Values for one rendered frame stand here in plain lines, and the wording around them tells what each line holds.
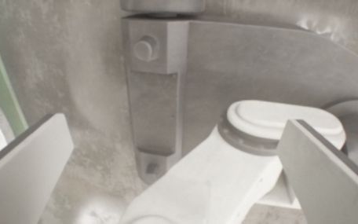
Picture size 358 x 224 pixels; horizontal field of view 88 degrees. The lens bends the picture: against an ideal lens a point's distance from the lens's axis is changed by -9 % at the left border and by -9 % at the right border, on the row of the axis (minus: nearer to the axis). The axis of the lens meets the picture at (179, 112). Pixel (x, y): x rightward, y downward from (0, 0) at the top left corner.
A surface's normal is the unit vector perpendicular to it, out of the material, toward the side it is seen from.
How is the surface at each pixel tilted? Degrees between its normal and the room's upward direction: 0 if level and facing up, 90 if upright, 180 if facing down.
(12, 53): 0
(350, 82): 0
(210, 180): 90
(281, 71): 0
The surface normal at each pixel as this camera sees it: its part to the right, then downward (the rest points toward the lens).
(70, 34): -0.19, 0.50
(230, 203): 0.04, -0.85
